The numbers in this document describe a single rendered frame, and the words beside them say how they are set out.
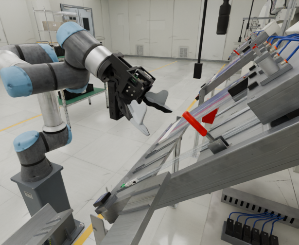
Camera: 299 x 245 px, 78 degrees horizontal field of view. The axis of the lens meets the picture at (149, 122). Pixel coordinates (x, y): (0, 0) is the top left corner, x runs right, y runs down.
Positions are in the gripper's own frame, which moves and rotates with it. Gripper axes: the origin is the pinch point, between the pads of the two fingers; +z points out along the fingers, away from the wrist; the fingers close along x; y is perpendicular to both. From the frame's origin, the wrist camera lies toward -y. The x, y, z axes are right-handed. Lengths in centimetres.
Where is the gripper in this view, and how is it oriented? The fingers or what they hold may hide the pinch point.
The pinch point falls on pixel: (161, 124)
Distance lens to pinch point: 47.4
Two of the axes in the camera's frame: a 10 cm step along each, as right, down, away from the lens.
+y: 5.0, -6.4, -5.9
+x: 4.5, -4.0, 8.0
